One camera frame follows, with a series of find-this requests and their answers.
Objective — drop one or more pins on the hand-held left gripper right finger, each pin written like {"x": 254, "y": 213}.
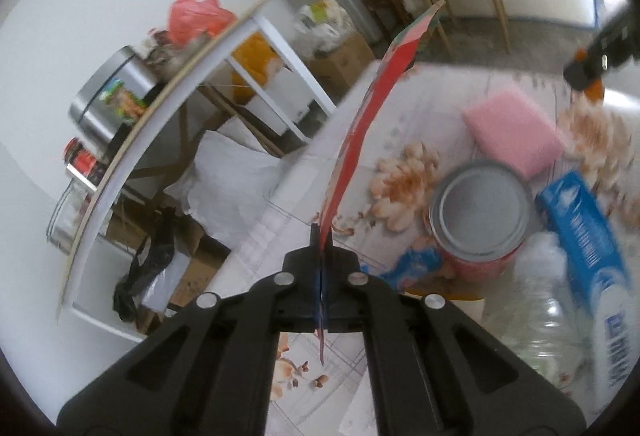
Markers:
{"x": 342, "y": 286}

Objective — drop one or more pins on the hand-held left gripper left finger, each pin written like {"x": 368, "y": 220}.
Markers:
{"x": 300, "y": 281}

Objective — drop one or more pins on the tin can red label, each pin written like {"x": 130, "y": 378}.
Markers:
{"x": 480, "y": 211}

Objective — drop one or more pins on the red floral package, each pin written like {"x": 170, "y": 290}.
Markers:
{"x": 370, "y": 116}

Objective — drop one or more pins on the blue plastic wrapper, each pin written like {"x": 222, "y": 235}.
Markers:
{"x": 415, "y": 263}

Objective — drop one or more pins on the yellow packet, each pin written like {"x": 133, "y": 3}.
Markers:
{"x": 440, "y": 294}

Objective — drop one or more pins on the white sack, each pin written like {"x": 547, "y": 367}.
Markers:
{"x": 235, "y": 181}

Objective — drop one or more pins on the pink sponge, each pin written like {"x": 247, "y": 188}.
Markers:
{"x": 515, "y": 131}

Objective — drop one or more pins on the black plastic bag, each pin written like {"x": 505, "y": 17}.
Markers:
{"x": 150, "y": 261}

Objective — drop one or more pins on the floral tablecloth table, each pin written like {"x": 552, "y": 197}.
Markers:
{"x": 400, "y": 126}

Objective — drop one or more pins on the blue and white box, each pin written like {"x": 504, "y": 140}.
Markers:
{"x": 575, "y": 226}

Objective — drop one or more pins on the white foam box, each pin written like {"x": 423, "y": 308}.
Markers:
{"x": 285, "y": 104}

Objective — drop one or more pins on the clear plastic bottle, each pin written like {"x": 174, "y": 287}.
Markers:
{"x": 540, "y": 316}

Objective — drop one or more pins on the white table wooden top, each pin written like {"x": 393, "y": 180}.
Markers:
{"x": 165, "y": 116}

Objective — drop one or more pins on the yellow plastic bag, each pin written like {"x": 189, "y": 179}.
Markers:
{"x": 255, "y": 61}

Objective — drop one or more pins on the clear glass container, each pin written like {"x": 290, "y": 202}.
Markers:
{"x": 67, "y": 221}

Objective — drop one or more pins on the dark sauce jar red cap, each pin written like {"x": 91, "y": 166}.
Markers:
{"x": 85, "y": 161}

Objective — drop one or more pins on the silver rice cooker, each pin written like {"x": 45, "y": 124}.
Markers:
{"x": 100, "y": 101}

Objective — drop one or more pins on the red plastic bag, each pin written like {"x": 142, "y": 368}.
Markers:
{"x": 195, "y": 16}

